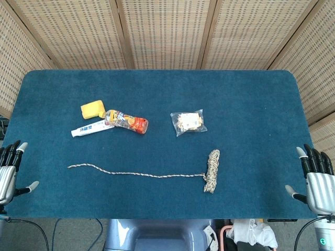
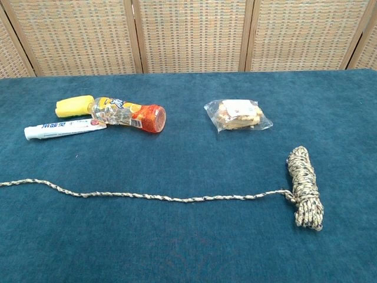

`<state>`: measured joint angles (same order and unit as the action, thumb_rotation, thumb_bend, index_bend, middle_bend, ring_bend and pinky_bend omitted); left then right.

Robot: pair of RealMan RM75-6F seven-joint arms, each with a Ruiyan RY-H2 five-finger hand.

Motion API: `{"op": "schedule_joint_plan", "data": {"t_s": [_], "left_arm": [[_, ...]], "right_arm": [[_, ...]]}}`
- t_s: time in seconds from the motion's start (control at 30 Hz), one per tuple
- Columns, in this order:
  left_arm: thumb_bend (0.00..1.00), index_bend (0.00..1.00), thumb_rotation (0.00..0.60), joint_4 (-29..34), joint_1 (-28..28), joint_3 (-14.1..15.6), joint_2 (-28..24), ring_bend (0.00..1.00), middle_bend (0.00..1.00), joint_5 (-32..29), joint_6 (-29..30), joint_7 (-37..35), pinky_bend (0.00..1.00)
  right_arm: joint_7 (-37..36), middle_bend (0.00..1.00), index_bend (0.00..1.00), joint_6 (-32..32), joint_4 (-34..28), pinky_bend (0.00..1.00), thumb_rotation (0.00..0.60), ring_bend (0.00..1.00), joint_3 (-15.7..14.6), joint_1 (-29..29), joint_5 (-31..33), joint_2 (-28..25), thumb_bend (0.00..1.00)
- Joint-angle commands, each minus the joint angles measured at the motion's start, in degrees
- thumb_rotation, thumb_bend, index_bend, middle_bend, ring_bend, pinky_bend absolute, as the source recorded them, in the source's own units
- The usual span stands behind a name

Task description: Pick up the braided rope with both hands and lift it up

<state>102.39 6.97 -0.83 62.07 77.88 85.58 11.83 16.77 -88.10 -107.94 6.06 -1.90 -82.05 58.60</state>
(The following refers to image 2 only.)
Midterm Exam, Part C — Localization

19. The blue carpet table cover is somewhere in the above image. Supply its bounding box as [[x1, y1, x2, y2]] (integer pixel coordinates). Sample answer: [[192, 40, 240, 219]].
[[0, 68, 377, 283]]

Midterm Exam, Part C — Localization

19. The clear bottle with orange label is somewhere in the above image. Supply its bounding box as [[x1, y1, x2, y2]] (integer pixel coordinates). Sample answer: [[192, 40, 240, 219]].
[[87, 96, 167, 134]]

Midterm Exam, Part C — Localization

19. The clear bag of snacks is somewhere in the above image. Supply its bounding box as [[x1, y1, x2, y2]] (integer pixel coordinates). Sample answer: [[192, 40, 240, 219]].
[[204, 99, 274, 134]]

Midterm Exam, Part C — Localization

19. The white toothpaste tube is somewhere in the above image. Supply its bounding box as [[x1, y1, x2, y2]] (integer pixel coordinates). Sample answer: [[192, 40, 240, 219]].
[[24, 118, 107, 141]]

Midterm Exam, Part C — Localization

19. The beige black braided rope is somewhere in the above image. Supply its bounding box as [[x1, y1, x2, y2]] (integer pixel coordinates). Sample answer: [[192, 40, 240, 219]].
[[0, 146, 325, 231]]

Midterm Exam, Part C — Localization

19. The yellow sponge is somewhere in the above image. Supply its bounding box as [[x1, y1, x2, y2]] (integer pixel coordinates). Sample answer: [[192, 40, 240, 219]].
[[55, 94, 95, 119]]

